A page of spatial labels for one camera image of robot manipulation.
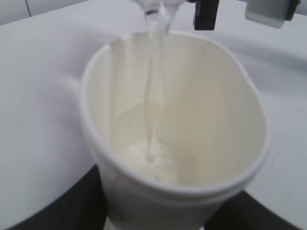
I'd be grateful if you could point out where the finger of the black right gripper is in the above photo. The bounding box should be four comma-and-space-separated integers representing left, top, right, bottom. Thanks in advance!
188, 0, 219, 31

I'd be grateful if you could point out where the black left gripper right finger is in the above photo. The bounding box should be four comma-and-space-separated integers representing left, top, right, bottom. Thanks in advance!
217, 192, 298, 230

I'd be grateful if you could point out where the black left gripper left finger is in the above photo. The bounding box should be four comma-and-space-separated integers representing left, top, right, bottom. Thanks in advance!
11, 166, 107, 230

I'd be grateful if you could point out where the white paper cup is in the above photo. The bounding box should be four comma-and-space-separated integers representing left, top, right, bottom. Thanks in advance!
80, 32, 271, 230

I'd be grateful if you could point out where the clear plastic water bottle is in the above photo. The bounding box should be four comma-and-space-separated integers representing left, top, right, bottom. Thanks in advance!
132, 0, 185, 35

